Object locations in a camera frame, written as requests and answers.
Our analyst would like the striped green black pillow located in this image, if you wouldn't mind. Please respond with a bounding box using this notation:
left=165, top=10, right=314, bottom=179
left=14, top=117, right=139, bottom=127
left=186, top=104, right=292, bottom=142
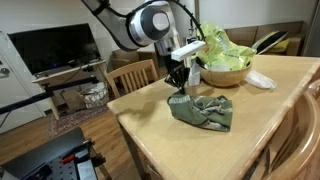
left=251, top=30, right=289, bottom=55

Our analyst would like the wooden chair with slats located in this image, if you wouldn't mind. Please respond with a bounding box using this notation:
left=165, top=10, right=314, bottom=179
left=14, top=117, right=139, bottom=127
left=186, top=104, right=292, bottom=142
left=105, top=59, right=160, bottom=99

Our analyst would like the small black camera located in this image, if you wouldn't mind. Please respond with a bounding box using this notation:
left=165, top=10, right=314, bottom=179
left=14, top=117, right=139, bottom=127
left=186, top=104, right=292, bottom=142
left=80, top=62, right=97, bottom=73

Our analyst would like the patterned floor rug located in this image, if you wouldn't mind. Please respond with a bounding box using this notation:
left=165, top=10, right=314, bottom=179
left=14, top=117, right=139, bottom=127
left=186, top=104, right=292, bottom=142
left=46, top=105, right=111, bottom=138

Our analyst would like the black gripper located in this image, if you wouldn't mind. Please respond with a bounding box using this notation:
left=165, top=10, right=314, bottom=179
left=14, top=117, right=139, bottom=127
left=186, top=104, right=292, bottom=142
left=164, top=60, right=192, bottom=95

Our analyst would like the white television stand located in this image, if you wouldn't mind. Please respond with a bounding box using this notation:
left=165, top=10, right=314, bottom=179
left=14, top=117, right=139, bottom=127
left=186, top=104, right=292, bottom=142
left=31, top=59, right=108, bottom=121

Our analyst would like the brown cardboard box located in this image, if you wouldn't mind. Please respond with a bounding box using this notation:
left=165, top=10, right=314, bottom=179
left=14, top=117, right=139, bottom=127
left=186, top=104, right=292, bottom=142
left=60, top=88, right=86, bottom=113

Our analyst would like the red handled tool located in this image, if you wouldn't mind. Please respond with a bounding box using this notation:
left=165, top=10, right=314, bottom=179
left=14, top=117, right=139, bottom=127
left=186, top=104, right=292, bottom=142
left=59, top=153, right=77, bottom=165

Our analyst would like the black stand bar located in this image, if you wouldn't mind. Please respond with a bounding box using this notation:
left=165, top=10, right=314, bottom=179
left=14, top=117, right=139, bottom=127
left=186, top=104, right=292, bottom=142
left=0, top=75, right=100, bottom=116

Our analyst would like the yellow pillow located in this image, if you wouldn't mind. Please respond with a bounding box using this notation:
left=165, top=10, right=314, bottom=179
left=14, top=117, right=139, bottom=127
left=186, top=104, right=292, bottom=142
left=266, top=38, right=291, bottom=54

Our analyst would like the white door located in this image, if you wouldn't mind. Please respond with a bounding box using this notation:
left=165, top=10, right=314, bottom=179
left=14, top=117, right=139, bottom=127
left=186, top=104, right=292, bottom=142
left=0, top=31, right=44, bottom=134

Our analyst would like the black perforated tool cart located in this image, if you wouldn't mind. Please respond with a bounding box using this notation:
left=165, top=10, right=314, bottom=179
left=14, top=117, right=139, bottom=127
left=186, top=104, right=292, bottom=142
left=0, top=127, right=113, bottom=180

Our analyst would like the wicker basket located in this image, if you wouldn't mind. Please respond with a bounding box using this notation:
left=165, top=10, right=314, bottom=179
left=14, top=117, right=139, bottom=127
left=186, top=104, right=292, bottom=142
left=78, top=81, right=110, bottom=109

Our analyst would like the brown wooden sofa bench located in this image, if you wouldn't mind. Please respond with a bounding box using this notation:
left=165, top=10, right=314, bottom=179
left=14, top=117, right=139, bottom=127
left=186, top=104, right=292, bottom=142
left=224, top=20, right=306, bottom=57

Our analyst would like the light green snack bag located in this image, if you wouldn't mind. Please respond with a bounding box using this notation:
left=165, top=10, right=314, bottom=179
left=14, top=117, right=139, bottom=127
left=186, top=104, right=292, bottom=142
left=190, top=21, right=258, bottom=72

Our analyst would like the brown armchair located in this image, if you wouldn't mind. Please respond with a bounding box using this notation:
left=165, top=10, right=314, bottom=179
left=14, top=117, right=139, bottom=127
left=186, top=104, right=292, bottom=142
left=110, top=48, right=158, bottom=71

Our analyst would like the round wooden bowl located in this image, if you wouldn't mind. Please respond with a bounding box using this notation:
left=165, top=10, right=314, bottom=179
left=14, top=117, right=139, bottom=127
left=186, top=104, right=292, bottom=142
left=198, top=59, right=254, bottom=88

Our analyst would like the wooden chair back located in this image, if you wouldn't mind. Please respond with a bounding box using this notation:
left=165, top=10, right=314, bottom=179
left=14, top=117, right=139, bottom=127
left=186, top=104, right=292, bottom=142
left=246, top=89, right=320, bottom=180

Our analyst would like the green patterned kitchen towel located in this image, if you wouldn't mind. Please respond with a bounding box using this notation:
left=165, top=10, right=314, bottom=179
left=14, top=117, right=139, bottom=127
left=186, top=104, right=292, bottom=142
left=166, top=92, right=234, bottom=133

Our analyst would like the black flat screen television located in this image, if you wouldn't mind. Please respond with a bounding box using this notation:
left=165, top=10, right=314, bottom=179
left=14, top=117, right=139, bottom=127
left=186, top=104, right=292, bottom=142
left=7, top=22, right=102, bottom=76

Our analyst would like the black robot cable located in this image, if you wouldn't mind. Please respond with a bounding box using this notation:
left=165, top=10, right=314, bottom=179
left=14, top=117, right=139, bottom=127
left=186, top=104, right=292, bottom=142
left=94, top=0, right=207, bottom=43

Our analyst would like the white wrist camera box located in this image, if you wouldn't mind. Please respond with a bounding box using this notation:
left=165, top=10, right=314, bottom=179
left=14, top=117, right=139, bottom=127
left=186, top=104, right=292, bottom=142
left=170, top=40, right=207, bottom=63

